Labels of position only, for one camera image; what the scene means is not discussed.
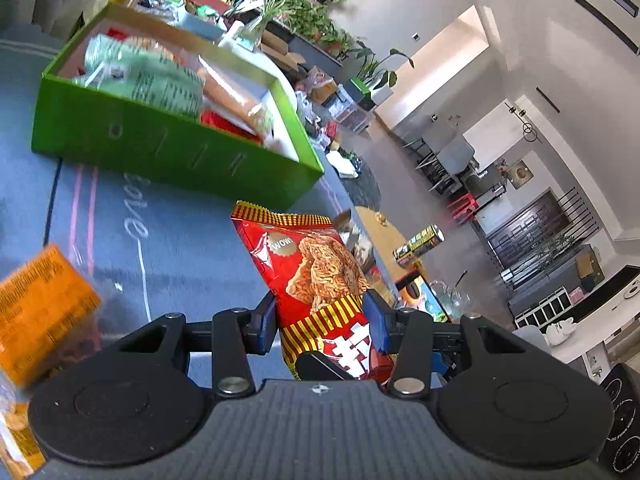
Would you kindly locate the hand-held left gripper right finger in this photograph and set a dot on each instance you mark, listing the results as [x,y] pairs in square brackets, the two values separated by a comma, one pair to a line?
[377,322]

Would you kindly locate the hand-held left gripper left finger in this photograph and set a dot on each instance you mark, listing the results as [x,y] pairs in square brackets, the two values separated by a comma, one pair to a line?
[260,332]

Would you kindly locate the brown clear snack packet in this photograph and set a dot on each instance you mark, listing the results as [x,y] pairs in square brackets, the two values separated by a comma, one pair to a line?
[357,245]

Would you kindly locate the red yellow noodle snack bag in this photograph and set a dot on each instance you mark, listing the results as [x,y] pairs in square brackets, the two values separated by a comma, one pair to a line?
[310,260]

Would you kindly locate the green cardboard box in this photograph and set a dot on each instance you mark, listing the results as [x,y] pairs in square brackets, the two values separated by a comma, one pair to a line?
[175,150]

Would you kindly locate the orange cracker packet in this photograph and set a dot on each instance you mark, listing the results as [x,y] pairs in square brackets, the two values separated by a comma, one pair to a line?
[40,305]

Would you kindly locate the clear bread loaf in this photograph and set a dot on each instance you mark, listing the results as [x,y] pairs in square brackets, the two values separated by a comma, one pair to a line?
[230,95]

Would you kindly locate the orange brown snack packet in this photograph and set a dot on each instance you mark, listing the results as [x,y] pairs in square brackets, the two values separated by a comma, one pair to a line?
[20,440]

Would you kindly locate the mint green snack packet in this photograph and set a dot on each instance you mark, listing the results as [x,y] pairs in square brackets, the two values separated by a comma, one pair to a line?
[150,80]

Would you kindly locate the glass with spoon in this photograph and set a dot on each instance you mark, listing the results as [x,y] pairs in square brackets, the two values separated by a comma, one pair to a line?
[450,300]

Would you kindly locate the wooden side table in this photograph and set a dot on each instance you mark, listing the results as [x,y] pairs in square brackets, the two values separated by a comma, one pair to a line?
[390,240]

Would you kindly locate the black yellow drink can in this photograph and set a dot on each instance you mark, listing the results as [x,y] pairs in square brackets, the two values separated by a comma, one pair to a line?
[419,245]

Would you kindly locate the blue striped tablecloth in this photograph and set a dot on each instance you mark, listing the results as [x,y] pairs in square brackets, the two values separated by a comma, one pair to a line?
[175,245]

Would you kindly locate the red stool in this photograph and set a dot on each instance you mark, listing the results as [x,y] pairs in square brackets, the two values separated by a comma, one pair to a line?
[464,206]

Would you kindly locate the grey dining chairs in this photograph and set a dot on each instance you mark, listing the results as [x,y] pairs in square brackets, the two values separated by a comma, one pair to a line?
[445,155]

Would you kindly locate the black stair railing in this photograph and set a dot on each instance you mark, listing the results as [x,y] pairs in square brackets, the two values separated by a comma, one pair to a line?
[545,230]

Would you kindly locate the clear storage bin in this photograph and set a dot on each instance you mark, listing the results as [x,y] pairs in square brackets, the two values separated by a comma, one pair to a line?
[350,110]

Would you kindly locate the small green black box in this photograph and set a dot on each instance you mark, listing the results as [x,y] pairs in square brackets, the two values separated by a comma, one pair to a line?
[364,91]

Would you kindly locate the large leaf plant white pot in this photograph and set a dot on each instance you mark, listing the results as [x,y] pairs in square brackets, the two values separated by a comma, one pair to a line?
[382,72]

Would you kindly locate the open cardboard box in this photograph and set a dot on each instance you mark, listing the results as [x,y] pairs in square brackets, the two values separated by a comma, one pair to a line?
[282,52]

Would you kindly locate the potted green plant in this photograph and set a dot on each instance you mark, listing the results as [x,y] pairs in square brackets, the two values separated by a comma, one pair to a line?
[305,17]
[340,40]

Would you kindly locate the small white bottle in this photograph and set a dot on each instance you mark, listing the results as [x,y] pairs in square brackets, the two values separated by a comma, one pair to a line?
[230,35]

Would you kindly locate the glass vase with green plant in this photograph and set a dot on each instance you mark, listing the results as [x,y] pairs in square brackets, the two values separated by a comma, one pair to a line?
[265,15]

